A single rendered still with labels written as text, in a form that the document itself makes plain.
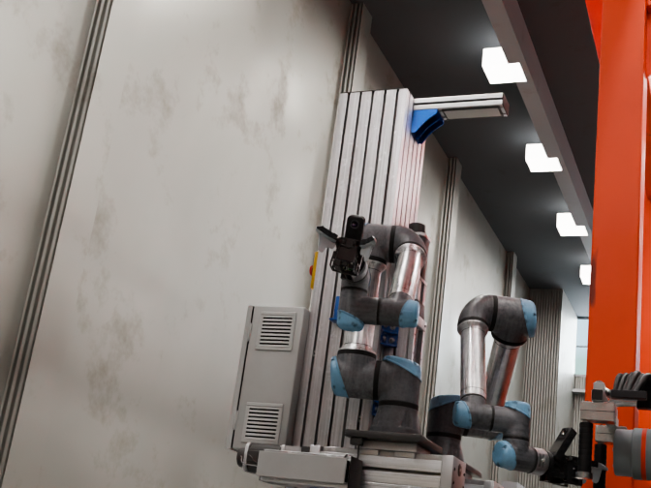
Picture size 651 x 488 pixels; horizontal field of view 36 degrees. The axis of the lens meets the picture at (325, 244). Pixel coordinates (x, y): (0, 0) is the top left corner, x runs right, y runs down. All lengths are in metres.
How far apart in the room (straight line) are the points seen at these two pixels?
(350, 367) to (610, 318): 1.03
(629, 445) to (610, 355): 0.66
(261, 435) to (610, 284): 1.30
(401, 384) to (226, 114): 5.80
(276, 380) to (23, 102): 3.56
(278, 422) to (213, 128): 5.34
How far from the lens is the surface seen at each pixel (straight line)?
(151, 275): 7.38
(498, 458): 2.88
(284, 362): 3.16
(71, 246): 6.38
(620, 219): 3.61
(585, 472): 2.73
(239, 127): 8.64
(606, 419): 2.74
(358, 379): 2.87
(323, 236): 2.51
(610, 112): 3.79
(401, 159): 3.33
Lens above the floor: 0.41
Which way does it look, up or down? 19 degrees up
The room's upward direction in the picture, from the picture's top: 8 degrees clockwise
